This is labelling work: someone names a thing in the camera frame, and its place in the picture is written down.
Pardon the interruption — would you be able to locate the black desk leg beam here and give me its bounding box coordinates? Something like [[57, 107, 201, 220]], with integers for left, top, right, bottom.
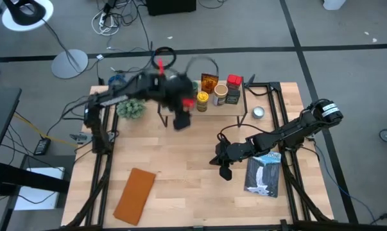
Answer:
[[0, 160, 71, 195]]

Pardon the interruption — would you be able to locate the black curved stand object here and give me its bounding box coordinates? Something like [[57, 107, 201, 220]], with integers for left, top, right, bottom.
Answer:
[[3, 0, 47, 26]]

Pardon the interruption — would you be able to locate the waterfall cover book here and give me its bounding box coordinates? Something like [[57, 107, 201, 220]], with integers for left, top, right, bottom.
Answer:
[[243, 151, 282, 198]]

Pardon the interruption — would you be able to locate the black box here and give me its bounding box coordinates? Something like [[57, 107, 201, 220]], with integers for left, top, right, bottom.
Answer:
[[146, 0, 198, 17]]

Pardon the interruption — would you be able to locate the white round container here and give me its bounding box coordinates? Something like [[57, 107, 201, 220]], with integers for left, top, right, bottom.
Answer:
[[322, 0, 347, 11]]

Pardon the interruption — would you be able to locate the grey metal clamp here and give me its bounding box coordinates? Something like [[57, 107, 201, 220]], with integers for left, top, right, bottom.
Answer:
[[69, 132, 94, 144]]

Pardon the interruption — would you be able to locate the black desk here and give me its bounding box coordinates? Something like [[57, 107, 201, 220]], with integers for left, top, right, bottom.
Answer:
[[0, 86, 22, 169]]

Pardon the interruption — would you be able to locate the grey round stand base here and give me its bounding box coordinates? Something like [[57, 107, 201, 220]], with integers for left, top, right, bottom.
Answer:
[[51, 48, 89, 80]]

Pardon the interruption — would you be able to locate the brown taco seasoning pouch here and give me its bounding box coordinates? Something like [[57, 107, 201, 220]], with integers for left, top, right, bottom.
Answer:
[[200, 73, 219, 94]]

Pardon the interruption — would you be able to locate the white round disc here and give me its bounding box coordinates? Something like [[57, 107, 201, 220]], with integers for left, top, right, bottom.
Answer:
[[1, 0, 55, 32]]

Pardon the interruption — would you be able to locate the wooden shelf with black legs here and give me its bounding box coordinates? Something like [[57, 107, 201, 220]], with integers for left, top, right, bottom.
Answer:
[[157, 80, 248, 128]]

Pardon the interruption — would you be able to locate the folded orange cloth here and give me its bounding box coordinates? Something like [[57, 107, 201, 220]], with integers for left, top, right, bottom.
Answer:
[[112, 167, 157, 227]]

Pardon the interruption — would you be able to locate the white box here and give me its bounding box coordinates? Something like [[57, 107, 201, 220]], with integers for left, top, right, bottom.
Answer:
[[13, 166, 66, 211]]

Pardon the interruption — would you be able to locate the red-lid patterned spice tin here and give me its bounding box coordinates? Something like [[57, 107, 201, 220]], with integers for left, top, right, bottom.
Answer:
[[226, 74, 243, 92]]

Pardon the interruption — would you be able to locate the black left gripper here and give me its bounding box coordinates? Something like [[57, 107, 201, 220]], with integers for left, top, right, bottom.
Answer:
[[159, 73, 196, 131]]

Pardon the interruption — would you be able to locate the yellow-lid crunchy chili jar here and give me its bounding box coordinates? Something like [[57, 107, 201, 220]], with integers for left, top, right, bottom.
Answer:
[[196, 90, 210, 113]]

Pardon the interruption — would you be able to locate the black cable coil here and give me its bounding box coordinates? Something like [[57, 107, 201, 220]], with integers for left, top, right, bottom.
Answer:
[[151, 46, 177, 70]]

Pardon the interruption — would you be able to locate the green potted succulent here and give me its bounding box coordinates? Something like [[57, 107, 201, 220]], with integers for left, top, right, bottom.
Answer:
[[116, 98, 147, 120]]

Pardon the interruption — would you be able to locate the blue cable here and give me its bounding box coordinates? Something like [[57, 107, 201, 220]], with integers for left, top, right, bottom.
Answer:
[[108, 74, 127, 86]]

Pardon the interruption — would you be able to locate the black aluminium table frame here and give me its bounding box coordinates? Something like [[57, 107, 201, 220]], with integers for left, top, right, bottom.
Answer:
[[61, 81, 387, 231]]

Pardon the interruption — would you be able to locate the black power adapter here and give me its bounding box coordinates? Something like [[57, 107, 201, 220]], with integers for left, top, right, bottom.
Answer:
[[33, 137, 52, 156]]

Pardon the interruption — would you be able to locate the green black pepper tin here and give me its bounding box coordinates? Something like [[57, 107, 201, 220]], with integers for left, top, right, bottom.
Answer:
[[225, 89, 241, 105]]

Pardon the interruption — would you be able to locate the small candle tin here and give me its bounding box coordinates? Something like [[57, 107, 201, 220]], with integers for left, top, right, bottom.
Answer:
[[252, 106, 266, 120]]

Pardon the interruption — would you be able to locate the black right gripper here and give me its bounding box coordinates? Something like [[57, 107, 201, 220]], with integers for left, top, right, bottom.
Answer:
[[209, 137, 255, 182]]

